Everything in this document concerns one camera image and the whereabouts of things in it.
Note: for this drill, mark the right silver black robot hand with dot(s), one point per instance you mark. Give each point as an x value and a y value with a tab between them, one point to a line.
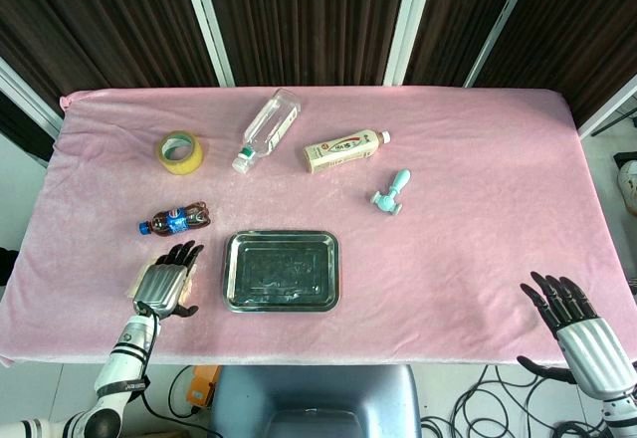
587	334

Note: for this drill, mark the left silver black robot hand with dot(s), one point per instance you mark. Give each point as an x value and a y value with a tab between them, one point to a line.
161	282

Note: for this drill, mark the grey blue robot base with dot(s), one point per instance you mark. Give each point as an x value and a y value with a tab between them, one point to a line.
311	400

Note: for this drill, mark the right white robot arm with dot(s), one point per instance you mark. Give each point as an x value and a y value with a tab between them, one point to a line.
620	418

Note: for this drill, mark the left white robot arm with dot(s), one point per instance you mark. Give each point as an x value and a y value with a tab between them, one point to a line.
112	378

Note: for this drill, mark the stainless steel rectangular tray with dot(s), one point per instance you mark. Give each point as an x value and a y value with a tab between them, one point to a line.
281	271

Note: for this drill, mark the small cola bottle blue cap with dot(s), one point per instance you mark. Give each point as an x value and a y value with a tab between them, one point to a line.
175	219

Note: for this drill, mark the orange power strip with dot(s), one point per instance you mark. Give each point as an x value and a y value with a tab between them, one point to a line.
201	390

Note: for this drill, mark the yellow tape roll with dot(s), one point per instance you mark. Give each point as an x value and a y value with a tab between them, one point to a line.
181	152

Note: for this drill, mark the white shoe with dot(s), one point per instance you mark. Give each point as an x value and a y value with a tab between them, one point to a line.
628	180

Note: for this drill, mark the clear plastic water bottle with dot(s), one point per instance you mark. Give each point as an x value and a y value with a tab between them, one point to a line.
266	129

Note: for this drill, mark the beige milk tea bottle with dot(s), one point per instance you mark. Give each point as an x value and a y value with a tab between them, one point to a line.
343	150

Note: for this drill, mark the pink velvet tablecloth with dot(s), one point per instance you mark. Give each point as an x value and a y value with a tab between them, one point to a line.
378	219

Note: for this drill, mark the teal roller massager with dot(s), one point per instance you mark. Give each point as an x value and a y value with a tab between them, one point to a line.
393	192

